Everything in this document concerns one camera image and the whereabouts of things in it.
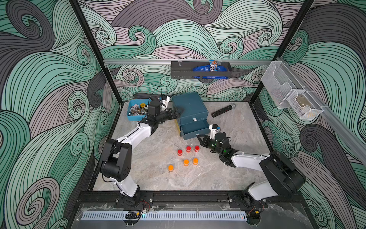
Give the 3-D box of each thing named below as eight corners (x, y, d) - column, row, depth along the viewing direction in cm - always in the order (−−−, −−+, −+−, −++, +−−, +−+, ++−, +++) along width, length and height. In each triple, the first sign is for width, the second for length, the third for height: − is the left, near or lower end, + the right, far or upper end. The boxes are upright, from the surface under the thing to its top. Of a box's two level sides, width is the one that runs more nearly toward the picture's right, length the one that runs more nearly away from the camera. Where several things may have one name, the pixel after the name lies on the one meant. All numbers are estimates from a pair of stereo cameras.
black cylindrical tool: (212, 117, 112) (213, 115, 109) (210, 115, 114) (211, 112, 111) (234, 108, 118) (235, 105, 116) (232, 106, 120) (233, 103, 118)
